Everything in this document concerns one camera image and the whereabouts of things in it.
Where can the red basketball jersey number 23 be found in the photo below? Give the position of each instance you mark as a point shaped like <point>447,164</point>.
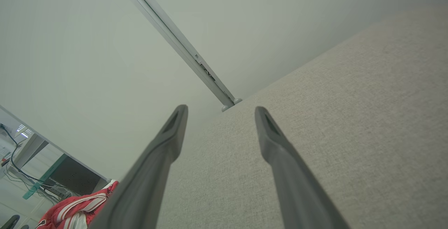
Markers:
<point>66,208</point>

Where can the green strip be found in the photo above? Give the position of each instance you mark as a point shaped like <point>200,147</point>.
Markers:
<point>43,179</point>

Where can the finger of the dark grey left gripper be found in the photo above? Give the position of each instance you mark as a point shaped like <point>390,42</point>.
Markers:
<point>10,222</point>
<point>24,227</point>

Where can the black flat panel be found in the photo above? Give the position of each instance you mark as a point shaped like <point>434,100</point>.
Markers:
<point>75,176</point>

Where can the grey partition post with feet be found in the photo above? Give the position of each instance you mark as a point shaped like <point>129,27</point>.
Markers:
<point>172,33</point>

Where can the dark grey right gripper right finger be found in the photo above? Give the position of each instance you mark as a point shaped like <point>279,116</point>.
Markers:
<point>297,180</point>

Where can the grey desk leg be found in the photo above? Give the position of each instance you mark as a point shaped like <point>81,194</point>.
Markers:
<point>31,148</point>

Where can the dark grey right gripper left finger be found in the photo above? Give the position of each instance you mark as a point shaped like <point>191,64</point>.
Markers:
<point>147,173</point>

